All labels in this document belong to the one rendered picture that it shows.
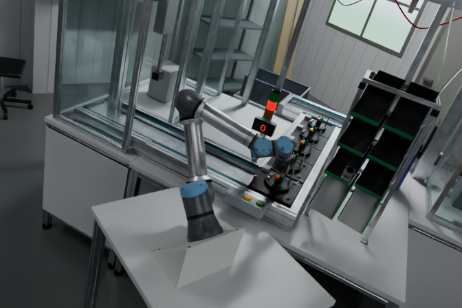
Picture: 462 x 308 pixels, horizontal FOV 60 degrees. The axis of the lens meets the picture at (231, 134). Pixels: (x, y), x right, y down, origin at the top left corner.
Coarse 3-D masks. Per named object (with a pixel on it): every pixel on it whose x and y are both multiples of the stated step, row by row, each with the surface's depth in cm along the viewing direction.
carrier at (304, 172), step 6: (294, 156) 231; (270, 162) 232; (294, 162) 235; (300, 162) 241; (294, 168) 229; (300, 168) 231; (306, 168) 236; (288, 174) 225; (294, 174) 227; (300, 174) 229; (306, 174) 231; (294, 180) 223; (300, 180) 223
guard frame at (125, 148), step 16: (64, 0) 203; (144, 0) 183; (64, 16) 208; (144, 16) 186; (144, 32) 189; (176, 32) 320; (144, 48) 195; (128, 112) 210; (80, 128) 228; (128, 128) 213; (112, 144) 222; (128, 144) 220
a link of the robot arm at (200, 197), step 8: (192, 184) 163; (200, 184) 164; (184, 192) 162; (192, 192) 161; (200, 192) 161; (208, 192) 165; (184, 200) 163; (192, 200) 161; (200, 200) 161; (208, 200) 163; (184, 208) 164; (192, 208) 160; (200, 208) 160; (208, 208) 162
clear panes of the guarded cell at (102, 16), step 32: (96, 0) 196; (128, 0) 188; (64, 32) 211; (96, 32) 202; (128, 32) 194; (64, 64) 218; (96, 64) 209; (128, 64) 201; (64, 96) 226; (96, 96) 216; (128, 96) 208; (96, 128) 224
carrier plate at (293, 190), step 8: (256, 176) 215; (264, 176) 217; (256, 184) 208; (264, 184) 210; (296, 184) 218; (264, 192) 203; (272, 192) 205; (288, 192) 209; (296, 192) 211; (280, 200) 201; (288, 200) 203
